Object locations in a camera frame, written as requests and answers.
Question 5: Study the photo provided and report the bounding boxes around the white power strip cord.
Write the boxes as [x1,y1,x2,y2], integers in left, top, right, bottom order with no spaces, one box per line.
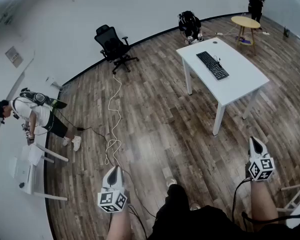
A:
[222,12,246,35]

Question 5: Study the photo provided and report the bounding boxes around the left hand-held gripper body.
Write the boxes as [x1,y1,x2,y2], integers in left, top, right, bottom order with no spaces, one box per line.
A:
[97,183,129,214]

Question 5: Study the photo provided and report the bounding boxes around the long white floor cable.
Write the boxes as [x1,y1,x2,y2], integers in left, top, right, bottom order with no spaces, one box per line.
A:
[104,74,123,165]

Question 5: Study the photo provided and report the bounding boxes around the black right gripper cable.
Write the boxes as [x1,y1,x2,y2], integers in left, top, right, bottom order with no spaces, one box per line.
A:
[231,177,252,223]

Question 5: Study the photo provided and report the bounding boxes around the person's right forearm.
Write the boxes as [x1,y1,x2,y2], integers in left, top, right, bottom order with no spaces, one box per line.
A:
[249,178,280,225]

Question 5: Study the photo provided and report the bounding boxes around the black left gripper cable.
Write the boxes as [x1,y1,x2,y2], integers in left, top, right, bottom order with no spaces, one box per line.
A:
[126,203,149,240]

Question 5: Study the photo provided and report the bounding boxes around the round wooden table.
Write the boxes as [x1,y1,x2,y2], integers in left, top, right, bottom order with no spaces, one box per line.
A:
[230,15,262,57]

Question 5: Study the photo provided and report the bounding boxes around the black office chair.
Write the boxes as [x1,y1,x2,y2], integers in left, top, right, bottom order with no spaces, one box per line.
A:
[94,24,140,75]

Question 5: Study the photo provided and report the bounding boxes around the wall notice sheet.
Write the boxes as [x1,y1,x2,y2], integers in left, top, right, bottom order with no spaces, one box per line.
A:
[5,46,24,69]

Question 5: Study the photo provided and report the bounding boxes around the person's left forearm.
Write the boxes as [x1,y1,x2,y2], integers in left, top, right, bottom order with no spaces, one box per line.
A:
[106,208,132,240]

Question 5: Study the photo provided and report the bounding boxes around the black floor cable with adapter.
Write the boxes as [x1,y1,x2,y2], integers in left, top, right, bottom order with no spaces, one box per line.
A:
[53,106,116,161]

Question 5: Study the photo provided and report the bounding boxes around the white rectangular desk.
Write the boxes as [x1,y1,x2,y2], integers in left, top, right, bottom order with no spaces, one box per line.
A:
[176,36,270,137]

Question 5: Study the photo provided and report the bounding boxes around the black keyboard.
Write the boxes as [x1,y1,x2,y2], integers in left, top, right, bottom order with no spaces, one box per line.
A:
[196,50,230,81]

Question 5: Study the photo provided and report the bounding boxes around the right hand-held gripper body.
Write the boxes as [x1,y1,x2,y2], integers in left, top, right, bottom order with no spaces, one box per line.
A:
[248,153,276,182]

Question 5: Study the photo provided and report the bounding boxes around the white paper sheets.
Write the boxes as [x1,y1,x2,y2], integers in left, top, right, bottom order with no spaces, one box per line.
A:
[21,144,45,166]

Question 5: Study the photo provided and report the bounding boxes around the person's black clothing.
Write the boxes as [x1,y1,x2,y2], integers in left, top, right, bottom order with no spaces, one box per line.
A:
[147,183,300,240]

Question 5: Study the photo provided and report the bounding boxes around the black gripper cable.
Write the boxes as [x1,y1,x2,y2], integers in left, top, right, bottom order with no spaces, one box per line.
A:
[231,177,252,223]
[126,203,149,240]

